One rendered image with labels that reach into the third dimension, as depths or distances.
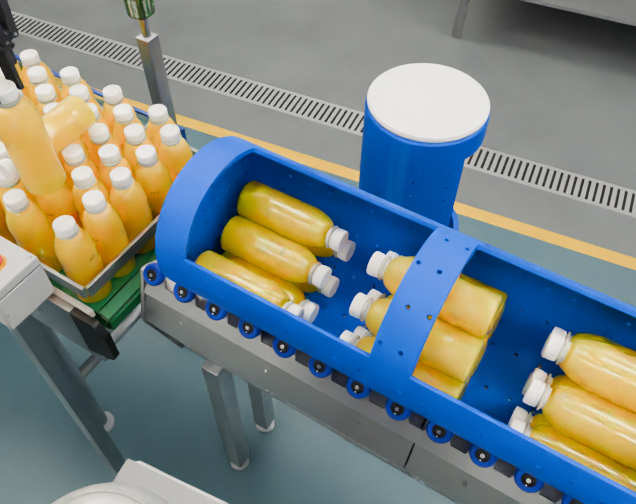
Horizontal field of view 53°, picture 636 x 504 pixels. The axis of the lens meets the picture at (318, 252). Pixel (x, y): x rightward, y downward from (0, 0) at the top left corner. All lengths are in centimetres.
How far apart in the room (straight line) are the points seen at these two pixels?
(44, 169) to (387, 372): 66
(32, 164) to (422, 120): 79
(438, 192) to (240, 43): 224
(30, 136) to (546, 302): 87
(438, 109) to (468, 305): 64
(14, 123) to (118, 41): 264
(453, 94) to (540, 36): 231
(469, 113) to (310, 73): 193
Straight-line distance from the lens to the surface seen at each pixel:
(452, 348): 94
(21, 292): 119
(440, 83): 155
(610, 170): 308
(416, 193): 150
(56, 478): 220
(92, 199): 122
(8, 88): 110
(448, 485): 117
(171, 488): 93
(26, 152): 114
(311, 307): 110
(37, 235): 131
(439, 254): 92
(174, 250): 105
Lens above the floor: 194
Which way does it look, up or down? 51 degrees down
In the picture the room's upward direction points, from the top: straight up
